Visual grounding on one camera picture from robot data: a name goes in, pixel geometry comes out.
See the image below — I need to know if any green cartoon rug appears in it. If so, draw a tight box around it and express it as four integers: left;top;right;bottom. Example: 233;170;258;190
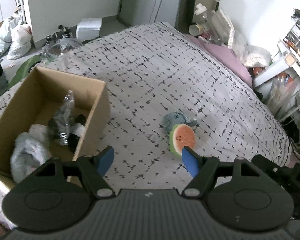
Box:
7;54;43;88

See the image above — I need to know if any grey furry plush toy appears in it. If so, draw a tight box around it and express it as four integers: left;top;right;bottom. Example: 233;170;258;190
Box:
10;132;52;182

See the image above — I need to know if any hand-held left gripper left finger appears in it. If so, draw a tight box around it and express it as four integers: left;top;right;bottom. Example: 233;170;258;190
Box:
36;146;117;198

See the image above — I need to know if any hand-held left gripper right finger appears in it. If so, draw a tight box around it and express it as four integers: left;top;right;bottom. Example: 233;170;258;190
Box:
182;146;259;198

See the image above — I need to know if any black folded board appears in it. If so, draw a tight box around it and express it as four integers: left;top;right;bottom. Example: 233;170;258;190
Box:
176;0;222;33

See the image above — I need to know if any black and white plush toy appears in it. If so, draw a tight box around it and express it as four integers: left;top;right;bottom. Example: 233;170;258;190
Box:
67;114;87;153

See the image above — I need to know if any white foam box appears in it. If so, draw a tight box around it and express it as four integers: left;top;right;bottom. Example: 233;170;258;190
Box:
76;18;103;39

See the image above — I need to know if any brown cardboard box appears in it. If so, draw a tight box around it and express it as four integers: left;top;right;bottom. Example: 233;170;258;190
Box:
0;66;112;190

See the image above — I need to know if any clear crumpled plastic bag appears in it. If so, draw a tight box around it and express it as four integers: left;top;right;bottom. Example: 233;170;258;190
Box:
202;9;235;46

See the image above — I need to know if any white desk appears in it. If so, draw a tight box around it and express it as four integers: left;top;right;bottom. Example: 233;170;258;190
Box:
253;40;300;123

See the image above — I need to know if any white trolley rack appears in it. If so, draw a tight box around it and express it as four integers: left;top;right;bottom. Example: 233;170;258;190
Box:
13;0;28;23

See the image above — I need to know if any dark item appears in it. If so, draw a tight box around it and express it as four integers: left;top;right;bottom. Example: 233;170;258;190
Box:
48;90;76;146

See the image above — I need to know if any paper cup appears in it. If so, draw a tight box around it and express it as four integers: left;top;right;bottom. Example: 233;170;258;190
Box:
188;23;203;36

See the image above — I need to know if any white desktop drawer organizer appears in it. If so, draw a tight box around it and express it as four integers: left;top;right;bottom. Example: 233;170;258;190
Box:
282;17;300;68

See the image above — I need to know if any grey door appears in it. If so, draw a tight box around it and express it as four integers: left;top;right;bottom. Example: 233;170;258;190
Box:
117;0;183;27

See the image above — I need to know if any clear plastic bottle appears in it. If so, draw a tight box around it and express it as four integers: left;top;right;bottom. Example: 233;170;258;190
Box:
193;3;208;18

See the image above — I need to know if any pink pillow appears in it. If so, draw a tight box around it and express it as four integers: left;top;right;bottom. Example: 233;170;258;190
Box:
187;34;253;87

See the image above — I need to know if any black tripod gear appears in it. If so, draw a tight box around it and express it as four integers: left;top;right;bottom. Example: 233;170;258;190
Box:
45;25;74;43

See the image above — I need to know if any clear plastic bag with clutter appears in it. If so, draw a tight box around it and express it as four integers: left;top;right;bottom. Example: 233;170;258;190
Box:
41;39;85;61

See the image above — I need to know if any watermelon slice plush toy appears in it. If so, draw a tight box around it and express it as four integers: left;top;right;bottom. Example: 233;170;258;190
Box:
168;124;196;156

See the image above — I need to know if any blue plush toy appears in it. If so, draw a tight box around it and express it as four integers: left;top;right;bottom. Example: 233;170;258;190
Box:
161;112;199;136

